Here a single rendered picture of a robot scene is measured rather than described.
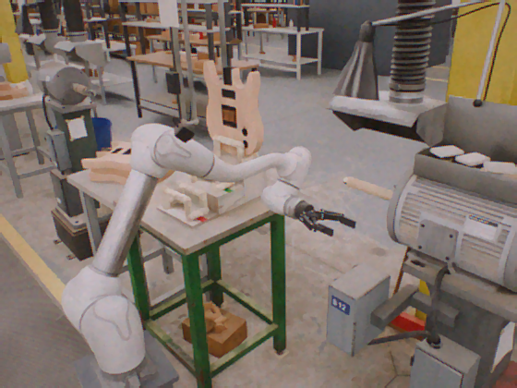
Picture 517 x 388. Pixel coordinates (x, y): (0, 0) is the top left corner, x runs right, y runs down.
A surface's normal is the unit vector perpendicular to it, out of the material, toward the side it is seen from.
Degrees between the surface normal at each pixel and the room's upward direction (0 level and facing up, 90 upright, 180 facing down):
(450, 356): 0
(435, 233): 90
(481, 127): 90
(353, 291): 0
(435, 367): 90
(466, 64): 90
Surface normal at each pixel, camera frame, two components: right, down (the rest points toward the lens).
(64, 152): 0.64, 0.31
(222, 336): -0.04, -0.90
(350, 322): -0.74, 0.31
